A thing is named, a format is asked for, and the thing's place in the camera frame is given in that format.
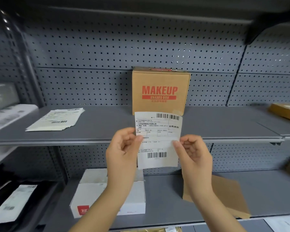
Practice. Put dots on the person's left hand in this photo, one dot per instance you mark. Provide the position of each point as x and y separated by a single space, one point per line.
120 161

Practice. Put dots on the white plastic parcel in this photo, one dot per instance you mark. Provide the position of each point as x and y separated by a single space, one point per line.
2 96

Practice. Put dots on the person's left forearm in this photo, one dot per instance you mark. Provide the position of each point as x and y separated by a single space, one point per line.
104 210

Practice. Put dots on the brown cardboard parcel with label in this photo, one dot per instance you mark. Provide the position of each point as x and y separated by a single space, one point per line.
285 112

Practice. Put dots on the white paper sheet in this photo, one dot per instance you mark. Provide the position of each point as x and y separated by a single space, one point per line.
284 224

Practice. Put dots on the grey perforated back panel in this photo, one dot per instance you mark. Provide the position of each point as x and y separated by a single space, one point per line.
135 48

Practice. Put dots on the person's right forearm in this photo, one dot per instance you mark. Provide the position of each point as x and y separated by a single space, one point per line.
215 212

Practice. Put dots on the grey shelf upright post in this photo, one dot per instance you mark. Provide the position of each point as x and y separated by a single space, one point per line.
26 60

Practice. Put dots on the grey metal shelf board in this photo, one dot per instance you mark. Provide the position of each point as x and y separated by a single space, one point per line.
101 128
280 128
164 202

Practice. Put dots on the white box with red logo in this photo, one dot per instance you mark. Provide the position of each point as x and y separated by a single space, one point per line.
91 193

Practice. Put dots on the person's right thumb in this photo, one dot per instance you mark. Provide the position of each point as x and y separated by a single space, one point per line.
177 147

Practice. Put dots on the black shelf bracket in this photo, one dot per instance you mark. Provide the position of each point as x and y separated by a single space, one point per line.
268 24

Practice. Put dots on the person's left thumb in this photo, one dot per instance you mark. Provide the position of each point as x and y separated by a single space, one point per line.
134 144

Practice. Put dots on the white shipping label sheet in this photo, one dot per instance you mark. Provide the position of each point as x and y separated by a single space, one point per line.
159 132

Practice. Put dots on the person's right hand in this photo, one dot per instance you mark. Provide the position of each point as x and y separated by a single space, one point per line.
198 169

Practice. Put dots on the black plastic bag parcel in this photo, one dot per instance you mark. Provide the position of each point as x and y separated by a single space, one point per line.
38 190

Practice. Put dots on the pile of white shipping labels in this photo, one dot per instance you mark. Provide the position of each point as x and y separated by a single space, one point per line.
56 119

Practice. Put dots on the flat brown cardboard mailer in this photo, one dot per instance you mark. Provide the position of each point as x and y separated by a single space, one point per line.
228 193

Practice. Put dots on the brown cardboard box red print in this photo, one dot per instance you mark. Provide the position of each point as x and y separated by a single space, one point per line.
159 91

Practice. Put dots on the white label on black bag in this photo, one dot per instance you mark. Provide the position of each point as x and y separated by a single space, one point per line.
13 204

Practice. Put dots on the white flat parcel with label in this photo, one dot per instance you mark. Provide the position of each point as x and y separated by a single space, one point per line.
9 117

